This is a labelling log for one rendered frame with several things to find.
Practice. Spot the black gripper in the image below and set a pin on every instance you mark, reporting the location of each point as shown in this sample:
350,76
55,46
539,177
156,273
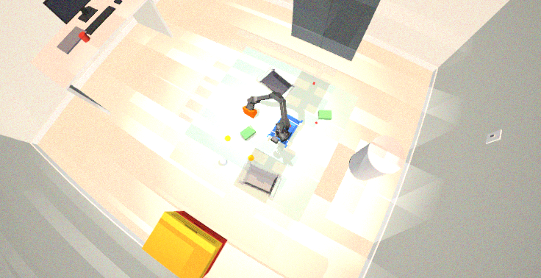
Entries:
275,139

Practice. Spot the blue translucent plastic tray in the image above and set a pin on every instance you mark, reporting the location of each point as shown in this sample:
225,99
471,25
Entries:
291,129

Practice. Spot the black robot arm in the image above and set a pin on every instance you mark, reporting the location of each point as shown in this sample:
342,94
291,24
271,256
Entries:
284,125

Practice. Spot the green rectangular block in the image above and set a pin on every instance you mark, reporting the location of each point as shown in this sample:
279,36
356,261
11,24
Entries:
325,114
248,132

